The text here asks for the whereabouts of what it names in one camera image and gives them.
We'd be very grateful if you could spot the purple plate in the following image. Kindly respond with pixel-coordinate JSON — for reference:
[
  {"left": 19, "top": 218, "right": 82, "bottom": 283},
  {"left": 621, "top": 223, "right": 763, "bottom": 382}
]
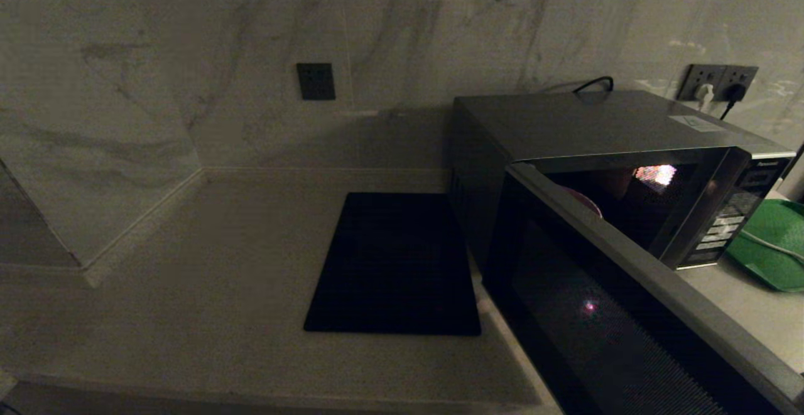
[{"left": 562, "top": 186, "right": 604, "bottom": 218}]

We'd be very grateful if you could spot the dark glass microwave door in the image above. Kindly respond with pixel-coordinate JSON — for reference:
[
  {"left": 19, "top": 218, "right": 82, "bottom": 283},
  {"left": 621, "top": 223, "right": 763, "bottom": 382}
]
[{"left": 484, "top": 163, "right": 804, "bottom": 415}]

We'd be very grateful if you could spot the black induction cooktop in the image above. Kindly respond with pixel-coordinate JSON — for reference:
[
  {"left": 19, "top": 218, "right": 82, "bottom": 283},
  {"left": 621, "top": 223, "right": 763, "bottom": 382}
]
[{"left": 304, "top": 193, "right": 482, "bottom": 337}]

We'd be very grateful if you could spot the white label sticker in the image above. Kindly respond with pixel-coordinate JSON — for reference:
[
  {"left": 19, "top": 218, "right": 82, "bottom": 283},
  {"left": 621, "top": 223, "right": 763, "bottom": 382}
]
[{"left": 668, "top": 115, "right": 724, "bottom": 133}]

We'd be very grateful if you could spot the green plastic tray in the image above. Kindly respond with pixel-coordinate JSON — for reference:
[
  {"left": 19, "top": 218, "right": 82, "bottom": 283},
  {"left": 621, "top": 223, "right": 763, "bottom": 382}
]
[{"left": 725, "top": 198, "right": 804, "bottom": 293}]

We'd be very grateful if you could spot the black power cable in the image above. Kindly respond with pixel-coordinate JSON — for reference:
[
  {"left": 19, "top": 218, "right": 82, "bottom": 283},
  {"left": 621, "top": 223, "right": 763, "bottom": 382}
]
[{"left": 573, "top": 76, "right": 737, "bottom": 121}]

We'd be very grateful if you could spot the dark double wall socket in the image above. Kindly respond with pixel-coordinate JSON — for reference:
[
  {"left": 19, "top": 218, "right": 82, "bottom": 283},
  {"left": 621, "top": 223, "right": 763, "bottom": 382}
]
[{"left": 676, "top": 64, "right": 759, "bottom": 102}]

